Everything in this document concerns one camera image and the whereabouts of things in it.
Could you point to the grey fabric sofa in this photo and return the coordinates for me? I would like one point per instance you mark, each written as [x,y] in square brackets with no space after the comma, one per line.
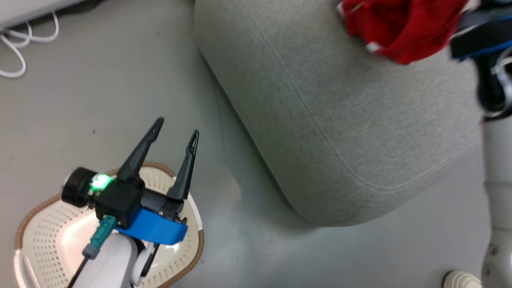
[340,120]

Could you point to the white rounded robot base part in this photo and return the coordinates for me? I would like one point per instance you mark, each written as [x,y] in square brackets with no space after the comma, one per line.
[462,280]

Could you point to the white perforated laundry basket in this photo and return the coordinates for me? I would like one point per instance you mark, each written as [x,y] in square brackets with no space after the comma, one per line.
[48,228]

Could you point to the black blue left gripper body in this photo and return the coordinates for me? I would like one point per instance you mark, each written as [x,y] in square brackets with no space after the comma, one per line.
[124,204]

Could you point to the wide white partition panel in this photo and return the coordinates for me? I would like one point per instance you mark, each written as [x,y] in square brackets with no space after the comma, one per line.
[24,8]

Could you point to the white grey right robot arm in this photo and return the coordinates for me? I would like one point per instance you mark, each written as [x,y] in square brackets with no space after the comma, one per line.
[498,168]

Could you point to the red garment with white trim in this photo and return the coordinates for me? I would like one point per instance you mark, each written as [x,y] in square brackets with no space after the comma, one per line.
[404,24]

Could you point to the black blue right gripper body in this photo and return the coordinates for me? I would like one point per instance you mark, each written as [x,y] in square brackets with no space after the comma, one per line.
[484,38]

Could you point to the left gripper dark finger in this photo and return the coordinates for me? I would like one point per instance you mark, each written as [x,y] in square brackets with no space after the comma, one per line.
[140,154]
[184,172]

